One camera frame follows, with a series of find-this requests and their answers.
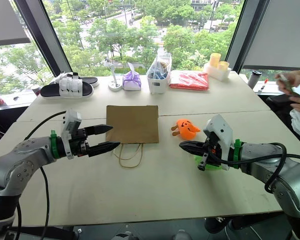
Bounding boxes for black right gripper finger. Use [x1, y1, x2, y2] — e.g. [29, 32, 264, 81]
[182, 147, 207, 156]
[179, 141, 208, 150]

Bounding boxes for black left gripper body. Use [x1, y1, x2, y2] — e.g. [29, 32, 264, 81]
[69, 126, 91, 158]

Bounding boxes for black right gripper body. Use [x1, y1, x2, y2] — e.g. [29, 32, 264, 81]
[197, 136, 222, 172]

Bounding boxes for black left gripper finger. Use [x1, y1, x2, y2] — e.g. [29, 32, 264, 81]
[84, 124, 114, 138]
[87, 141, 121, 158]

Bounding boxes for dark handheld item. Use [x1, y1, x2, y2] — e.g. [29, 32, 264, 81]
[279, 77, 300, 98]

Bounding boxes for brown paper bag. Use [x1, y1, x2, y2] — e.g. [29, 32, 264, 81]
[105, 104, 160, 169]

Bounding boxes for clear plastic bag of items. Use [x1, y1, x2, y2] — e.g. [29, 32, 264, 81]
[146, 51, 172, 80]

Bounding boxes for person's right hand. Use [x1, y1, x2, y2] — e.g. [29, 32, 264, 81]
[275, 69, 300, 96]

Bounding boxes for orange pumpkin toy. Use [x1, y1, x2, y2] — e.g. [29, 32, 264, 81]
[170, 118, 201, 141]

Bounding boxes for green object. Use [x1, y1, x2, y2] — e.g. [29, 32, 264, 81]
[193, 154, 222, 172]

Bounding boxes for green left wrist clamp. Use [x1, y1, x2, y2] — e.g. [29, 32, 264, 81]
[49, 129, 63, 159]

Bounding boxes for green wrist clamp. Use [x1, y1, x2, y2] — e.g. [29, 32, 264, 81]
[49, 129, 63, 159]
[233, 139, 242, 170]

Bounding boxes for green right wrist clamp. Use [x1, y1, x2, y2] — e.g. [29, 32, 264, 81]
[233, 139, 242, 170]

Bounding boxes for purple white tied pouch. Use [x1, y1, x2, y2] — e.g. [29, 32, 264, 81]
[121, 62, 143, 92]

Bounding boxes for red plastic packet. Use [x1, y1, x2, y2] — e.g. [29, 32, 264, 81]
[168, 70, 210, 92]

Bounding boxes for small red white cup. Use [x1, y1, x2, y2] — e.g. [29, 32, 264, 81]
[30, 84, 42, 97]

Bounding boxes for white plastic storage bin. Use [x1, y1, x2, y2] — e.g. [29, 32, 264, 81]
[146, 71, 171, 95]

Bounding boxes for white rectangular tray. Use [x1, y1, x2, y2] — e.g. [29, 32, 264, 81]
[202, 62, 232, 82]

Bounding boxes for dark rounded shape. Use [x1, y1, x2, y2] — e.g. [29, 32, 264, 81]
[171, 229, 194, 240]
[113, 230, 136, 240]
[204, 215, 231, 235]

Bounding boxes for grey thermos bottle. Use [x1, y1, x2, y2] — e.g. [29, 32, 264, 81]
[247, 70, 263, 90]

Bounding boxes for short yellow cup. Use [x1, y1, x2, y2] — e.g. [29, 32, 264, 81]
[217, 60, 230, 74]

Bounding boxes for tall yellow cup stack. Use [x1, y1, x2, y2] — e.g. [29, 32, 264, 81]
[209, 52, 221, 68]

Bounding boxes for dark window pillar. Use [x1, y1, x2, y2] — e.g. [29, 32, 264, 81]
[225, 0, 274, 74]
[13, 0, 74, 76]

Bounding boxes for grey roller blind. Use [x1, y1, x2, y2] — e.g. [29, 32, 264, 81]
[241, 0, 300, 71]
[0, 0, 31, 48]

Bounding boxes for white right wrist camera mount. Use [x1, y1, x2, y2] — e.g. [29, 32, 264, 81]
[203, 114, 234, 171]

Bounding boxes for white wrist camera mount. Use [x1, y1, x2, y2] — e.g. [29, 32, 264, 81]
[203, 114, 234, 171]
[60, 108, 83, 160]

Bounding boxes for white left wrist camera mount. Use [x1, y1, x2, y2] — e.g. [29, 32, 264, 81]
[60, 108, 83, 160]

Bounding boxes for black white strap sandal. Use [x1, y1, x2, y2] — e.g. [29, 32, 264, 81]
[49, 71, 100, 88]
[39, 77, 94, 100]

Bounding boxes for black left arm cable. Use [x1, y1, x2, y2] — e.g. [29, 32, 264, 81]
[16, 110, 67, 240]

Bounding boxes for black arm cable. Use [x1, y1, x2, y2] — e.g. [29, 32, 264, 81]
[16, 110, 67, 240]
[221, 142, 288, 194]

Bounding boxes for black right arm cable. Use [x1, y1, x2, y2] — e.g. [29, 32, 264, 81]
[221, 142, 288, 194]

